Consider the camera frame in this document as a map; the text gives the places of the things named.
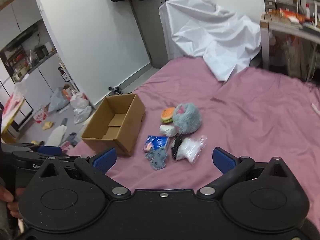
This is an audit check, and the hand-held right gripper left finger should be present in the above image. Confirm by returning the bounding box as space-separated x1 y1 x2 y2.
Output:
37 147 132 199

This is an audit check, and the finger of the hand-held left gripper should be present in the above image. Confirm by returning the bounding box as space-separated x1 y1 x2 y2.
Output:
1 142 63 156

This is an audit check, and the white slipper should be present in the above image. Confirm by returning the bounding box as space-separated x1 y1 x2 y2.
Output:
47 125 67 146

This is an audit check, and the person's left hand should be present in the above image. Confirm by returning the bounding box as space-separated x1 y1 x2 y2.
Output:
0 183 25 219

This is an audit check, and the blue packet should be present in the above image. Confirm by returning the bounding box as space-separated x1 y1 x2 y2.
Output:
143 135 170 153

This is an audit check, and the kitchen shelf with clutter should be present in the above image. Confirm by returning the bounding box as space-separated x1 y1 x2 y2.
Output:
0 26 58 81

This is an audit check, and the red and white packet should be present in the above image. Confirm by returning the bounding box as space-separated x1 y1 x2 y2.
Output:
32 107 48 124

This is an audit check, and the yellow-edged table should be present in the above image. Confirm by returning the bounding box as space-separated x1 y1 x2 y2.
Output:
0 97 33 143

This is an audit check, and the small orange cardboard box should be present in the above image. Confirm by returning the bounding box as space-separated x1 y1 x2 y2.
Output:
62 84 73 98

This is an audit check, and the grey knitted cloth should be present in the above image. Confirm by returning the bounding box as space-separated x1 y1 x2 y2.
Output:
145 146 168 172

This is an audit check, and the white cover sheet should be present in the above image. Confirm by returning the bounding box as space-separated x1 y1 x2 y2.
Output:
159 0 262 82

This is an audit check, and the clear plastic bag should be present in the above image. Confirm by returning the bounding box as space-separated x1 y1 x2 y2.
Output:
2 79 26 117

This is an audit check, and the plain white plastic bag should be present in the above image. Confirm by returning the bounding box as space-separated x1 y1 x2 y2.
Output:
74 106 92 124

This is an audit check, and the white desk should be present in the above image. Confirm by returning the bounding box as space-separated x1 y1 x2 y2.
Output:
260 17 320 80

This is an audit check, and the grey plastic bag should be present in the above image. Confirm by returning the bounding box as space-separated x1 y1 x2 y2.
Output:
48 87 70 112

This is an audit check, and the burger plush toy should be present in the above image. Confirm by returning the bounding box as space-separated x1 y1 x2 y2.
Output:
161 107 175 124

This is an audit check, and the grey fluffy plush toy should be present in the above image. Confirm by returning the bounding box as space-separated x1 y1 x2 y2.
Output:
172 102 202 137

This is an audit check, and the clear bag of white stuffing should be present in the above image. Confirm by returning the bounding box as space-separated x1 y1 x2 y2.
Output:
176 135 208 164

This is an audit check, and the white plastic bag red print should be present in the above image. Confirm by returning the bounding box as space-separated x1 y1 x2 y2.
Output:
70 92 89 109

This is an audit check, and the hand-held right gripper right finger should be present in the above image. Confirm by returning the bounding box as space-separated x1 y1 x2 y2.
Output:
197 147 291 198

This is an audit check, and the pink bed sheet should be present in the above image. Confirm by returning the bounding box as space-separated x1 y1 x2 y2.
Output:
67 56 320 233

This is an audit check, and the dark grey door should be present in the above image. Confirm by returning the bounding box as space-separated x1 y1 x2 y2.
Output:
129 0 191 68

